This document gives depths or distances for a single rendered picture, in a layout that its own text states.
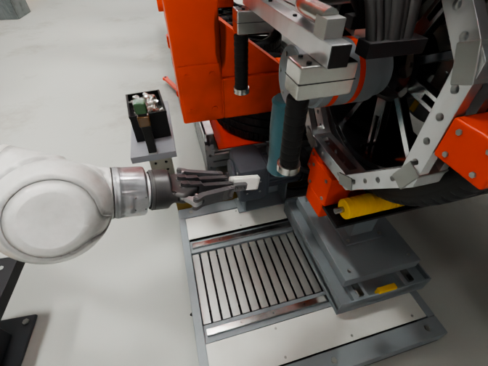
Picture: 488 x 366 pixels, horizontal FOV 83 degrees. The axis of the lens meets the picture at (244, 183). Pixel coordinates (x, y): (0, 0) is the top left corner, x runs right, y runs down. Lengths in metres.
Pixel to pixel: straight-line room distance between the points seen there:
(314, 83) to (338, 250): 0.76
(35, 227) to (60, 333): 1.05
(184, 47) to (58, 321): 1.09
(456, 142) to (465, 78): 0.09
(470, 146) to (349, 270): 0.66
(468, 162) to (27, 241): 0.54
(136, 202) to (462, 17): 0.54
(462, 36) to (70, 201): 0.52
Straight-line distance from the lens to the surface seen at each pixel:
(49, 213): 0.29
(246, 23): 0.73
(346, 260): 1.07
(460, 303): 1.46
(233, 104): 1.12
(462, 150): 0.51
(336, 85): 0.45
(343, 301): 1.09
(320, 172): 0.85
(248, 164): 1.08
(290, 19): 0.52
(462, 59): 0.51
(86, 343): 1.27
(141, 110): 1.01
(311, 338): 1.08
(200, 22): 1.00
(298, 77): 0.42
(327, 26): 0.42
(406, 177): 0.59
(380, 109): 0.79
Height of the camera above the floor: 1.09
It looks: 43 degrees down
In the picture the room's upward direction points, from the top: straight up
